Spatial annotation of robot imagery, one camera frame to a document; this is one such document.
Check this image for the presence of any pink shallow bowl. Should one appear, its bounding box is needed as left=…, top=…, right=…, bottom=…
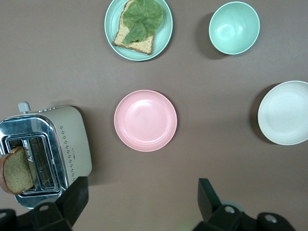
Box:
left=114, top=90, right=178, bottom=152

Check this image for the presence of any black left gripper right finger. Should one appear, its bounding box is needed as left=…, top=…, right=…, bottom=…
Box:
left=193, top=178, right=258, bottom=231

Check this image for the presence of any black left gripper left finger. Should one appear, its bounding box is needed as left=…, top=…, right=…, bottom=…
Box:
left=31, top=176, right=89, bottom=231

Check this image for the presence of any beige shallow bowl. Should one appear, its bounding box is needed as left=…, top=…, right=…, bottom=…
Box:
left=257, top=80, right=308, bottom=146

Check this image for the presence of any beige and chrome toaster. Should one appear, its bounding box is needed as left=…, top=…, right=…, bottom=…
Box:
left=0, top=101, right=93, bottom=209

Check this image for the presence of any mint green deep bowl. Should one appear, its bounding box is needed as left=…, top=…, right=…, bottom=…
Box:
left=208, top=1, right=261, bottom=55

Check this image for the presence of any green lettuce leaf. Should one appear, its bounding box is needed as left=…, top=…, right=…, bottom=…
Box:
left=122, top=0, right=164, bottom=46

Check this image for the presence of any mint green plate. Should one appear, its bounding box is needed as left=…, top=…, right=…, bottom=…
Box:
left=104, top=0, right=173, bottom=62

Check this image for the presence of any brown bread slice in toaster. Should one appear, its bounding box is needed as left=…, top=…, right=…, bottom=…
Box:
left=0, top=146, right=35, bottom=195

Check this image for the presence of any brown bread slice with lettuce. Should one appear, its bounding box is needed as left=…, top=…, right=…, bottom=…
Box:
left=113, top=0, right=156, bottom=56

